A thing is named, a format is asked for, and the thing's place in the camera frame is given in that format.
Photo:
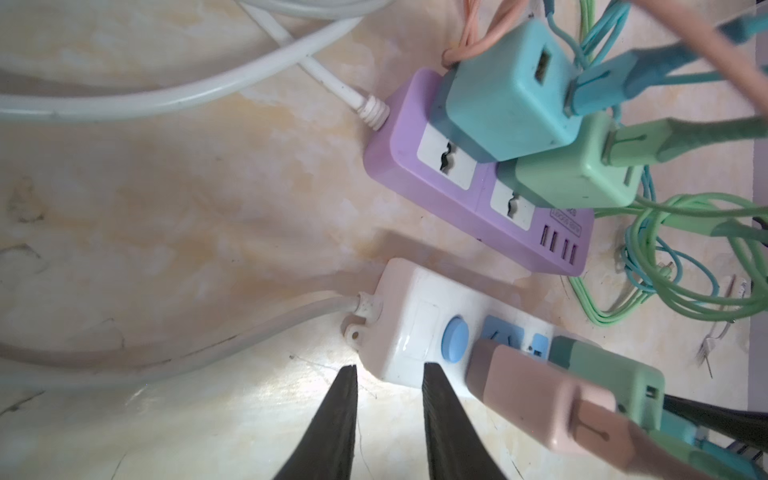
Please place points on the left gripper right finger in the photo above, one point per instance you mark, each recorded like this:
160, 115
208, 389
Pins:
454, 450

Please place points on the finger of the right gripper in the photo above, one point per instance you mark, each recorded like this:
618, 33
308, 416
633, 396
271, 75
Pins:
747, 427

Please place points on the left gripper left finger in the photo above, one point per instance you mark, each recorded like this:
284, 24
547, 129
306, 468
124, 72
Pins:
326, 450

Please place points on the pink charger plug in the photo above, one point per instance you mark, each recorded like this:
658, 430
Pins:
535, 396

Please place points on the light green charger plug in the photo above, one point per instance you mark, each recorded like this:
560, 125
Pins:
639, 389
574, 176

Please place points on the dark teal charger plug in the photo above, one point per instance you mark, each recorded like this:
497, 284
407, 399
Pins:
678, 427

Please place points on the white blue power strip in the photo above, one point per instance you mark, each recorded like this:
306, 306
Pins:
416, 316

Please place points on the purple power strip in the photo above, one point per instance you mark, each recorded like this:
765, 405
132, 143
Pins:
411, 157

